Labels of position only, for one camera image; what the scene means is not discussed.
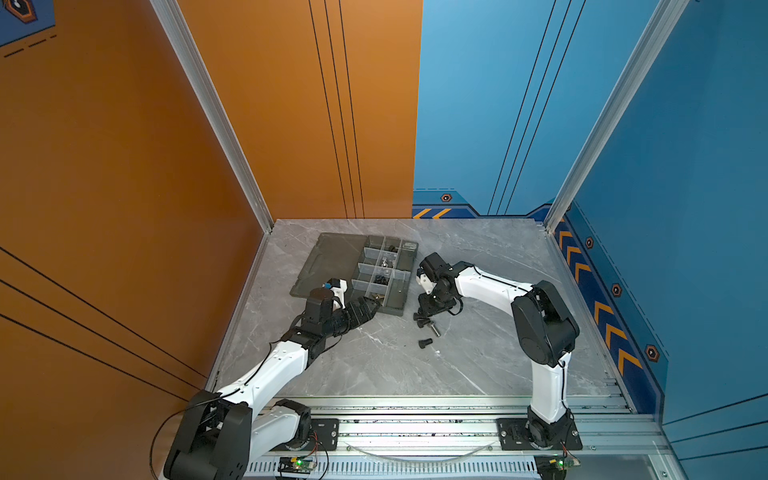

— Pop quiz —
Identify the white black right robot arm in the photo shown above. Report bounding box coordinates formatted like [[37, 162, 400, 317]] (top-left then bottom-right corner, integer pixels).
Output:
[[415, 254, 583, 451]]

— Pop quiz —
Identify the grey plastic organizer box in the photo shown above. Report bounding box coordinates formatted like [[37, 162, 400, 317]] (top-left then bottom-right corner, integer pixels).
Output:
[[290, 232, 419, 316]]

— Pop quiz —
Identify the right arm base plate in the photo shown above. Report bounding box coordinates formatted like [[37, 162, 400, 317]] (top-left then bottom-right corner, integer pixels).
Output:
[[496, 414, 583, 451]]

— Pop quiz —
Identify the aluminium corner post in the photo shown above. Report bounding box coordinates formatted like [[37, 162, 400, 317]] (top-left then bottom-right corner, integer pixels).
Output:
[[149, 0, 274, 235], [543, 0, 689, 235]]

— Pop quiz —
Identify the right circuit board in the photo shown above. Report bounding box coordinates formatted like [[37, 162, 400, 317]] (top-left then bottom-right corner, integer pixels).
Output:
[[534, 456, 581, 480]]

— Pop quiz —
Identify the left green circuit board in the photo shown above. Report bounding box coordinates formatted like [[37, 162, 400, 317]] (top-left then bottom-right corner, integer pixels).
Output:
[[277, 456, 317, 476]]

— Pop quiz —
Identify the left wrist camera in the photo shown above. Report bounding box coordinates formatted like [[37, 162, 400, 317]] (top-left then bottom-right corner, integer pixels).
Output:
[[324, 278, 348, 309]]

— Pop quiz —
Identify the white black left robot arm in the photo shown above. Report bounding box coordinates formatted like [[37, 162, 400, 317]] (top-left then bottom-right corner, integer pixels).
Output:
[[160, 279, 381, 479]]

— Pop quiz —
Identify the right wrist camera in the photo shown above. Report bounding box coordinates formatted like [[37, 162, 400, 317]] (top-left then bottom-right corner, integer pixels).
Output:
[[416, 252, 451, 294]]

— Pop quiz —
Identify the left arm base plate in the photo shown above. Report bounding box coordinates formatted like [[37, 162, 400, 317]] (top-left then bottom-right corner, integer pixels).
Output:
[[272, 418, 340, 452]]

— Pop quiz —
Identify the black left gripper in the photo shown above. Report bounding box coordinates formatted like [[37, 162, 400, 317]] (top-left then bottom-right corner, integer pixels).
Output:
[[321, 296, 380, 341]]

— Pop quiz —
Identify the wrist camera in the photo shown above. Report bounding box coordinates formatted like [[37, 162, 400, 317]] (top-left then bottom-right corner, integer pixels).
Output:
[[324, 278, 348, 309], [416, 252, 451, 294]]

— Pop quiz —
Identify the right aluminium corner post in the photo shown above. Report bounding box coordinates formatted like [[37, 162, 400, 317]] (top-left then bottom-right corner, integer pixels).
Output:
[[543, 0, 689, 235]]

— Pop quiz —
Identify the aluminium front rail frame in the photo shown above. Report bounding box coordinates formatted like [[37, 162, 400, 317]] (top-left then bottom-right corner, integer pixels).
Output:
[[197, 392, 685, 480]]

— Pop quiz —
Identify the left aluminium corner post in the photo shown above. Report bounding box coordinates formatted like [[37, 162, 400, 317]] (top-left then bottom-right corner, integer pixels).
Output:
[[149, 0, 274, 235]]

